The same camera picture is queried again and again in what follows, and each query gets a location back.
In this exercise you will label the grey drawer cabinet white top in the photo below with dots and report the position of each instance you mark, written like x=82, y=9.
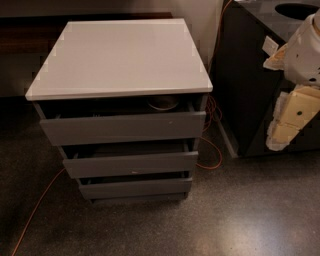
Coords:
x=119, y=59

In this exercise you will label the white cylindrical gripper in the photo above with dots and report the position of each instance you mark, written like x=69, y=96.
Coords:
x=304, y=60

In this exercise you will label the grey middle drawer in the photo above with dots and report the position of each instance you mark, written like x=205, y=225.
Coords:
x=131, y=158

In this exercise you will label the grey top drawer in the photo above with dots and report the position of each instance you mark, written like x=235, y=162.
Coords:
x=115, y=120

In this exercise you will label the white bowl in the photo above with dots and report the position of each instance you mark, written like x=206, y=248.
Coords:
x=163, y=103

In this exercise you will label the black bin with round hole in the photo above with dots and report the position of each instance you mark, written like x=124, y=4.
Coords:
x=245, y=91

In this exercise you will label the white label on bin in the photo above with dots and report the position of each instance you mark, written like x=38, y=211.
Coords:
x=270, y=46

